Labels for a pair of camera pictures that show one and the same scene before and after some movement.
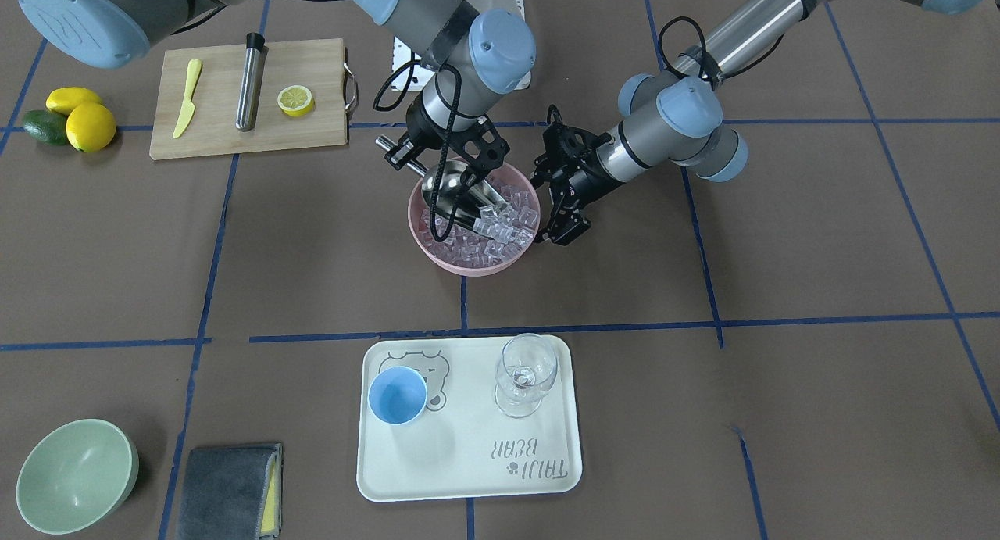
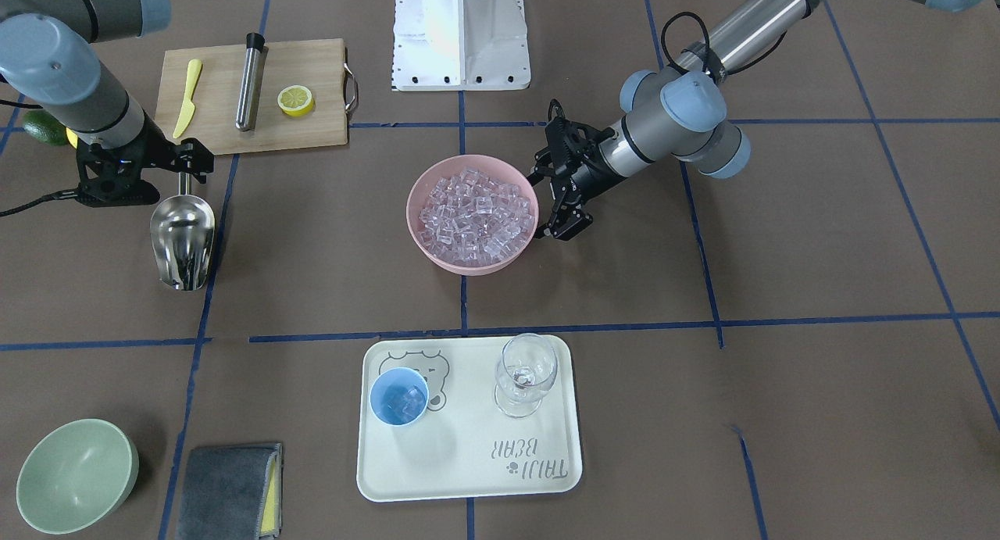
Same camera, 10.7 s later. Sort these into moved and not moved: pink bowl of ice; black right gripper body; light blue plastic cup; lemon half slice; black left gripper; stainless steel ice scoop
Moved: black right gripper body; stainless steel ice scoop
Not moved: lemon half slice; pink bowl of ice; light blue plastic cup; black left gripper
